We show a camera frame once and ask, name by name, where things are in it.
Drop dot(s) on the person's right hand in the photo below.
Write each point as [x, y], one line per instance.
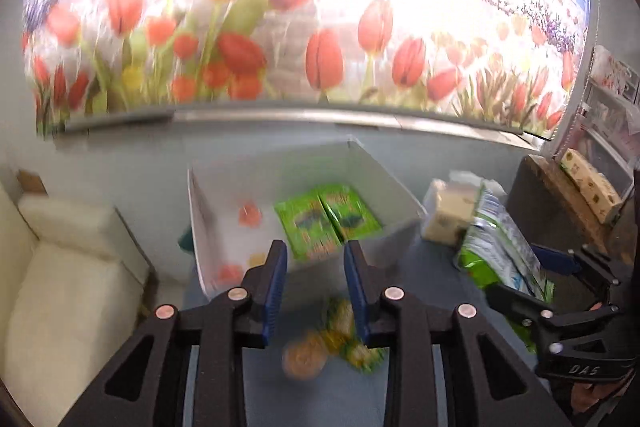
[585, 397]

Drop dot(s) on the blue tablecloth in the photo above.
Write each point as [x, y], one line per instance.
[310, 307]

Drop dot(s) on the white sofa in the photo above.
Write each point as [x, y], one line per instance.
[65, 282]

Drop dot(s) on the brown cardboard piece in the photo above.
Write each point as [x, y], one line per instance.
[31, 182]

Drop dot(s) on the stone top counter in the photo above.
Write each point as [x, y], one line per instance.
[545, 202]

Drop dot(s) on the tulip print roller blind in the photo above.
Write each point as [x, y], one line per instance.
[300, 7]

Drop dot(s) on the green snack packet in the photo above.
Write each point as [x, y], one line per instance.
[500, 232]
[305, 227]
[350, 209]

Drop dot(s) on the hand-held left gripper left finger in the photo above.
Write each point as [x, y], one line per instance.
[275, 297]

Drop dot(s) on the orange jelly cup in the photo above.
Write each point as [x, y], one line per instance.
[257, 259]
[305, 354]

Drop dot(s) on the white cardboard box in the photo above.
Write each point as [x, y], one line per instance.
[380, 187]

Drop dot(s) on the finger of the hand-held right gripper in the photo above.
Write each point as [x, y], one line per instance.
[555, 259]
[515, 302]

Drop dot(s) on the clear plastic organizer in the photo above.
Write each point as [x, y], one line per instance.
[605, 132]

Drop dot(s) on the yellow green snack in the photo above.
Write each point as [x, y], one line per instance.
[340, 322]

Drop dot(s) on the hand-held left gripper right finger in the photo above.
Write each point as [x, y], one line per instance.
[356, 297]

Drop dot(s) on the floral print pack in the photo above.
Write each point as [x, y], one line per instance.
[615, 74]

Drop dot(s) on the red jelly cup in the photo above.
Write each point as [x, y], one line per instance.
[249, 213]
[228, 275]

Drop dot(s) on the cream printed carton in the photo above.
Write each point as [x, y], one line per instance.
[602, 197]
[575, 164]

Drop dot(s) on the yellow tissue pack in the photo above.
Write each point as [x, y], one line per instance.
[445, 217]

